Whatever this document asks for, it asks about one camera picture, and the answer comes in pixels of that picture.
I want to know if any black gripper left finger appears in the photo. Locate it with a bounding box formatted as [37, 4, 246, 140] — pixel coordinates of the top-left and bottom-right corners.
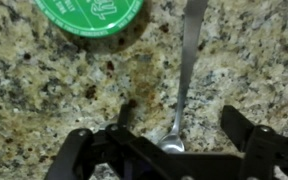
[43, 103, 133, 180]

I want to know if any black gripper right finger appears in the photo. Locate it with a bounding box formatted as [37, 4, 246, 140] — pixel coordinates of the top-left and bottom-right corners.
[220, 105, 288, 180]

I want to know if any silver metal spoon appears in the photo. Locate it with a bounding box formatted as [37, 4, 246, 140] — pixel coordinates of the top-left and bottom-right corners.
[157, 0, 209, 154]

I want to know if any green round lid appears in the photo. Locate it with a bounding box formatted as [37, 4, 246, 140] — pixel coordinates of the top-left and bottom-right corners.
[33, 0, 144, 38]

